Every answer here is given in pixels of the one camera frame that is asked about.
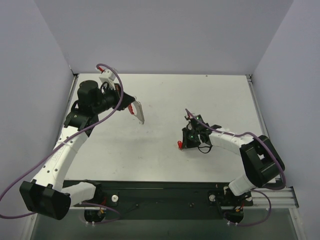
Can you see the red handled metal keyring holder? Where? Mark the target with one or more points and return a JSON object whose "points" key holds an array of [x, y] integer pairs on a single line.
{"points": [[135, 108]]}

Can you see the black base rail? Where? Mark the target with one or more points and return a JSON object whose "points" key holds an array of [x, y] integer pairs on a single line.
{"points": [[156, 200]]}

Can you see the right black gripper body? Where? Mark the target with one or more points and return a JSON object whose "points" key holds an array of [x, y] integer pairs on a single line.
{"points": [[187, 144]]}

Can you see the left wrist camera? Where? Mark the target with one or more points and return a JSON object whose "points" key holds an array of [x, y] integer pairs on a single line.
{"points": [[106, 75]]}

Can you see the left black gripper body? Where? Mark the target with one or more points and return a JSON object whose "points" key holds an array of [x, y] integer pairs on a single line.
{"points": [[119, 97]]}

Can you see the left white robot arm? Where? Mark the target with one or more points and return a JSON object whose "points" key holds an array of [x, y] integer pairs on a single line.
{"points": [[45, 194]]}

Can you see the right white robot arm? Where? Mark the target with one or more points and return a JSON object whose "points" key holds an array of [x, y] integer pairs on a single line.
{"points": [[263, 166]]}

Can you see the aluminium frame rail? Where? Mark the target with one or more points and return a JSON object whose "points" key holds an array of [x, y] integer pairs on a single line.
{"points": [[271, 152]]}

